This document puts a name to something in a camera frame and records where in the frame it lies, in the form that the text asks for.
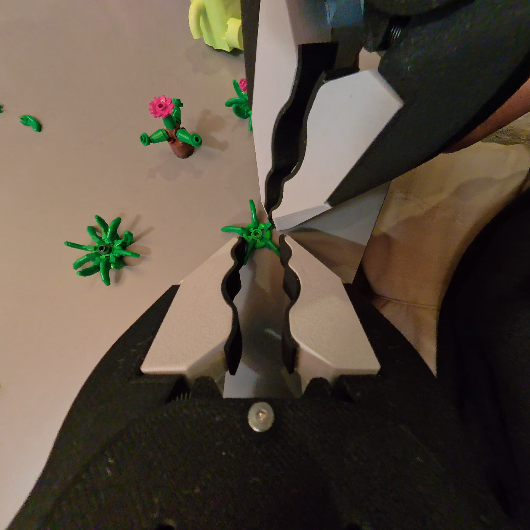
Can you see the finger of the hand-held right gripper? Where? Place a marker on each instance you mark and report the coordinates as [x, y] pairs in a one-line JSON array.
[[343, 124], [269, 83]]

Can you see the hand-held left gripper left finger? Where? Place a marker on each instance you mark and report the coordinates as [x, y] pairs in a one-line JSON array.
[[186, 327]]

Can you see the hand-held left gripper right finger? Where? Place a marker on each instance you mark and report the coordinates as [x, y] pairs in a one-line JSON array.
[[335, 327]]

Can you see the green brick wheel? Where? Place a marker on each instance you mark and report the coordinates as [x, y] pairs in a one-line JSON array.
[[257, 234]]

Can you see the person's right hand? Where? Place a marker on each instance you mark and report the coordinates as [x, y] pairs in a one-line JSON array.
[[497, 120]]

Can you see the green brick plant pink flowers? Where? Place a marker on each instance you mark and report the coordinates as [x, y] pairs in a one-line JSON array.
[[240, 105]]

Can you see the lime green brick planter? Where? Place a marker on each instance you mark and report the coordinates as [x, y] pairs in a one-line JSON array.
[[215, 25]]

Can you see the brick cactus with pink flower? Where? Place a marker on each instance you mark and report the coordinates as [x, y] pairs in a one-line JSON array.
[[182, 149]]

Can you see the person's beige trousers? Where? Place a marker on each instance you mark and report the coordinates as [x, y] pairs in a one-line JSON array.
[[414, 248]]

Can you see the green spiky brick plant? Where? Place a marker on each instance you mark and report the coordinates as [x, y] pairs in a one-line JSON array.
[[103, 248]]

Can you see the person's black jacket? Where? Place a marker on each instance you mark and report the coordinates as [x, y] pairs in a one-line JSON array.
[[484, 352]]

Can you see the cluster of green leaf pieces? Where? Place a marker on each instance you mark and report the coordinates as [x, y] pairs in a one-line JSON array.
[[31, 123]]

